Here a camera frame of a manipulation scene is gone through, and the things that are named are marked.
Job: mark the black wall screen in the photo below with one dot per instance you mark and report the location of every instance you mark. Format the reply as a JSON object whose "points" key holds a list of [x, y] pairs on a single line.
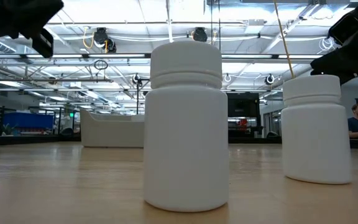
{"points": [[242, 105]]}

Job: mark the small green plant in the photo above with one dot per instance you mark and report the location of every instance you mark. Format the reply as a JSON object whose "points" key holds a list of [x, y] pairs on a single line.
{"points": [[8, 130]]}

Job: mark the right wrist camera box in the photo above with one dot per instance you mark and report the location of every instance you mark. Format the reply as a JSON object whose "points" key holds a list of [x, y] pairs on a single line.
{"points": [[348, 26]]}

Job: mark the white pill bottle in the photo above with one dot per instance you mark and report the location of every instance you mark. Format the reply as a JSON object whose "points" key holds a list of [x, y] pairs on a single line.
{"points": [[315, 140], [185, 140]]}

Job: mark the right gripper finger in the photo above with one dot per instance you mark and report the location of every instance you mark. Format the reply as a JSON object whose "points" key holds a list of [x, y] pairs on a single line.
{"points": [[334, 65]]}

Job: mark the white plastic basket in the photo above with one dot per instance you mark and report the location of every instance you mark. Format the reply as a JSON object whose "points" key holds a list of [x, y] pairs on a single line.
{"points": [[110, 133]]}

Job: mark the black aluminium table frame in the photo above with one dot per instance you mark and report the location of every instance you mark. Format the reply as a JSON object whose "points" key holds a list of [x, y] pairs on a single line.
{"points": [[26, 140]]}

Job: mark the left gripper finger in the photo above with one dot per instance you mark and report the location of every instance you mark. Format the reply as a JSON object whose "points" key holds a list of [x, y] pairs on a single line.
{"points": [[42, 12]]}

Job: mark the yellow slanted pole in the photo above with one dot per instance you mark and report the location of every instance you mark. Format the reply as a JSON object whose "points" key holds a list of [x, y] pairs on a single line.
{"points": [[284, 40]]}

